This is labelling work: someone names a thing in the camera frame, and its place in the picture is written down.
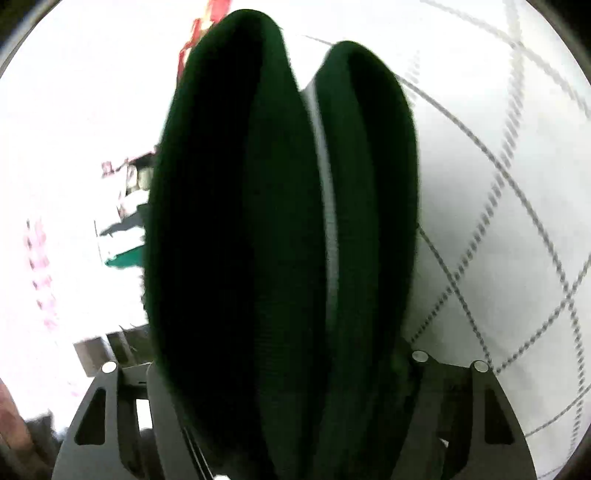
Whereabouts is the red floral blanket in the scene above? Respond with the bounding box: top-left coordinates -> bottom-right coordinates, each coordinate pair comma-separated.
176,0 -> 231,83

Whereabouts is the stack of folded clothes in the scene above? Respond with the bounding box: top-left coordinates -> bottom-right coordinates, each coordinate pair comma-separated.
94,146 -> 157,269

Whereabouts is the green and cream varsity jacket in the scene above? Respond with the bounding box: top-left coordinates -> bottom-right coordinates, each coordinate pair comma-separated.
145,10 -> 418,479

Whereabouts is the white quilted bed sheet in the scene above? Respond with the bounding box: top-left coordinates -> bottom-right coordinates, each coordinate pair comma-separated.
276,0 -> 591,480

